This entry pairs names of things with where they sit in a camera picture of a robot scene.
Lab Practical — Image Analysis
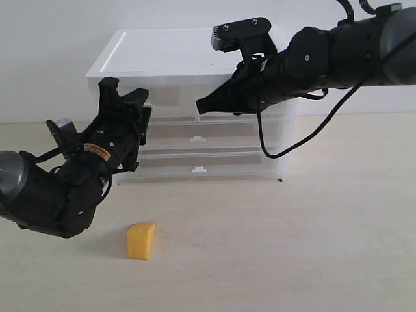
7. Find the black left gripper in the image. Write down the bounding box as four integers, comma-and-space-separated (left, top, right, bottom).
79, 77, 152, 172

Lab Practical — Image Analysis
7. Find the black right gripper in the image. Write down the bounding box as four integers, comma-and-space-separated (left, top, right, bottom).
196, 55, 293, 114

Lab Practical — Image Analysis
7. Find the yellow cheese wedge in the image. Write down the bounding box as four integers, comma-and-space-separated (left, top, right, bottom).
126, 222, 156, 260

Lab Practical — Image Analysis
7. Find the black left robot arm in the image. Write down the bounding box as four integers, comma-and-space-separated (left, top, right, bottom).
1, 77, 152, 239

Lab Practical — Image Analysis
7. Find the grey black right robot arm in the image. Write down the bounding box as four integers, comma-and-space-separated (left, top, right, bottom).
196, 3, 415, 115

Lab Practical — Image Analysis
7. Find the white plastic drawer cabinet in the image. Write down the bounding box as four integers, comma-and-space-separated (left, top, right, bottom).
86, 27, 299, 185

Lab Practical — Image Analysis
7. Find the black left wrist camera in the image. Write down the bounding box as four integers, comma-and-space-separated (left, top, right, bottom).
45, 118, 79, 157

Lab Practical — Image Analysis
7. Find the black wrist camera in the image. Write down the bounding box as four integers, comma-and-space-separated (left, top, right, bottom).
45, 118, 79, 157
211, 17, 278, 62

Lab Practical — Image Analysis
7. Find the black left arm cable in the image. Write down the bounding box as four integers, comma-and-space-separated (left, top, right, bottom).
19, 123, 144, 228

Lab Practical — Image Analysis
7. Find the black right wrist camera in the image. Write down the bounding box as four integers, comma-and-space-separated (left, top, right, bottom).
211, 17, 278, 62

